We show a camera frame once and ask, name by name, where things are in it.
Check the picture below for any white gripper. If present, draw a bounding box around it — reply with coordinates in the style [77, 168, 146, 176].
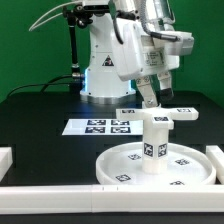
[110, 18, 179, 108]

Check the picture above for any white cross-shaped table base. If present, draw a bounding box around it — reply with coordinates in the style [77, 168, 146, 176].
[116, 107, 199, 133]

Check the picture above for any white round table top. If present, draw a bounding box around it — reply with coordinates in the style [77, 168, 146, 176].
[96, 142, 216, 186]

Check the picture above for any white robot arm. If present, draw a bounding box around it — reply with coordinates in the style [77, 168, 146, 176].
[81, 0, 182, 107]

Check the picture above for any white marker sheet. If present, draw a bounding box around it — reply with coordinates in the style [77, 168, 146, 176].
[63, 119, 143, 136]

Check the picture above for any white right fence bar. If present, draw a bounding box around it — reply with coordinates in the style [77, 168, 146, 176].
[206, 145, 224, 185]

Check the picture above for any white fence bar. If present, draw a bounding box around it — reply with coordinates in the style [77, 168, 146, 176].
[0, 185, 224, 214]
[206, 145, 224, 185]
[0, 147, 13, 182]

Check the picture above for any white front fence bar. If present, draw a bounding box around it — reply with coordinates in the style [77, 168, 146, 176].
[0, 185, 224, 214]

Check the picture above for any white left fence bar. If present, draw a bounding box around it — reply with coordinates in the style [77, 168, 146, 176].
[0, 147, 13, 182]

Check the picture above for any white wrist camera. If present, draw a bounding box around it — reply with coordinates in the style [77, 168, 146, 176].
[151, 31, 194, 56]

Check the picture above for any black cable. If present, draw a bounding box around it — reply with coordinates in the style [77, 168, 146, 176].
[6, 74, 84, 99]

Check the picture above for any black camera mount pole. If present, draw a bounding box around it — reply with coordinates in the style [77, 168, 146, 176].
[63, 4, 92, 80]

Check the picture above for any white cable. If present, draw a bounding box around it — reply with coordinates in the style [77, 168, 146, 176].
[28, 0, 85, 32]

